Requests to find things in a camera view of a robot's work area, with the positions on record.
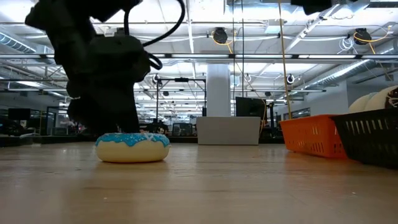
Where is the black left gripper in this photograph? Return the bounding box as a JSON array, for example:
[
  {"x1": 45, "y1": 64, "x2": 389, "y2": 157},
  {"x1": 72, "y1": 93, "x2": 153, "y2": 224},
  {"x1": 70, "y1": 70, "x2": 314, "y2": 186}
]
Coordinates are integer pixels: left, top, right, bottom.
[{"x1": 67, "y1": 34, "x2": 152, "y2": 135}]

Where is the blue frosted toy donut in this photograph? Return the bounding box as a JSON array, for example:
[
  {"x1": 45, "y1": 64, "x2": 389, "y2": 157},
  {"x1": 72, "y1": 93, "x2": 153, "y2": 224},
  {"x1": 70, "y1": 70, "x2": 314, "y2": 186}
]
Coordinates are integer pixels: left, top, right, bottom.
[{"x1": 95, "y1": 132, "x2": 171, "y2": 164}]

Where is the chocolate frosted toy donut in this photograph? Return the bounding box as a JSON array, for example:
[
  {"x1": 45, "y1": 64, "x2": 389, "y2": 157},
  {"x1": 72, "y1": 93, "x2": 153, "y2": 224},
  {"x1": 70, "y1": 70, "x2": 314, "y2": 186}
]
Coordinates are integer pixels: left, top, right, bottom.
[{"x1": 363, "y1": 85, "x2": 398, "y2": 113}]

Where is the black mesh office chair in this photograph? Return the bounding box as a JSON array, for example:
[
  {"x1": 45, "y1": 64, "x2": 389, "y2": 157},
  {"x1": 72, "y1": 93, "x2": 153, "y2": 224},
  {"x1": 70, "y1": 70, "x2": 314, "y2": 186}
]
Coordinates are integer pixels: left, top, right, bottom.
[{"x1": 172, "y1": 123, "x2": 193, "y2": 136}]

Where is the black computer monitor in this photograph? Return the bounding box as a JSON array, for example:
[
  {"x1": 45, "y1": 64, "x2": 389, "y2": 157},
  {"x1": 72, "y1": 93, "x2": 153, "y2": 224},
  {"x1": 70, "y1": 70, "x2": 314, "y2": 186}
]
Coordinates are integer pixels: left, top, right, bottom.
[
  {"x1": 7, "y1": 108, "x2": 31, "y2": 121},
  {"x1": 235, "y1": 96, "x2": 267, "y2": 119}
]

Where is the orange plastic basket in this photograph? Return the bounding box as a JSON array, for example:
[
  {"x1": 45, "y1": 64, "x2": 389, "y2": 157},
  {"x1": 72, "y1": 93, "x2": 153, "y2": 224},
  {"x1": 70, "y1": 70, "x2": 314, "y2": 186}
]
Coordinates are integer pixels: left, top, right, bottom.
[{"x1": 279, "y1": 114, "x2": 348, "y2": 160}]

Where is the black plastic basket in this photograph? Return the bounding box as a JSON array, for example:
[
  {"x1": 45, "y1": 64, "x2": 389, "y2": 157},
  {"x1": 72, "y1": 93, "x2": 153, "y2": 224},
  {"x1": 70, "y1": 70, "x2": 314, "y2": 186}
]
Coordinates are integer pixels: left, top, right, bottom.
[{"x1": 329, "y1": 108, "x2": 398, "y2": 170}]

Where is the black metal camera stand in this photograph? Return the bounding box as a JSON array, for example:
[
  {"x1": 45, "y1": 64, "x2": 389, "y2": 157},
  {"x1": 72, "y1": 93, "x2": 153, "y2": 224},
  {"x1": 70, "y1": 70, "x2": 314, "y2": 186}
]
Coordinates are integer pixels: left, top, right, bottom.
[{"x1": 154, "y1": 77, "x2": 208, "y2": 125}]

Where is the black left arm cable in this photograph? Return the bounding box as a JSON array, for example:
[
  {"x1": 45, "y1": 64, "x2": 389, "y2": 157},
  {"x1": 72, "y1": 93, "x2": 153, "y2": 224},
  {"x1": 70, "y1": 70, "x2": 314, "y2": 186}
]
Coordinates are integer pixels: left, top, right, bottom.
[{"x1": 123, "y1": 0, "x2": 187, "y2": 71}]

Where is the black ceiling cable reel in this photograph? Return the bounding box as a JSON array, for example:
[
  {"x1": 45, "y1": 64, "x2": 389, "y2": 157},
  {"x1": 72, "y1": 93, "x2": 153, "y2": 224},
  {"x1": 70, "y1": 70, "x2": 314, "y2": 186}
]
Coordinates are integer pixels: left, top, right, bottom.
[
  {"x1": 213, "y1": 27, "x2": 229, "y2": 44},
  {"x1": 354, "y1": 27, "x2": 373, "y2": 46}
]

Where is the yellow hanging cable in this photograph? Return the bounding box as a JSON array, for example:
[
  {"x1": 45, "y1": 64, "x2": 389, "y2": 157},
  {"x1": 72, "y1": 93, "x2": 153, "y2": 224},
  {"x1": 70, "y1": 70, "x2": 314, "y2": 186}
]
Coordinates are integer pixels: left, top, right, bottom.
[{"x1": 278, "y1": 0, "x2": 293, "y2": 121}]

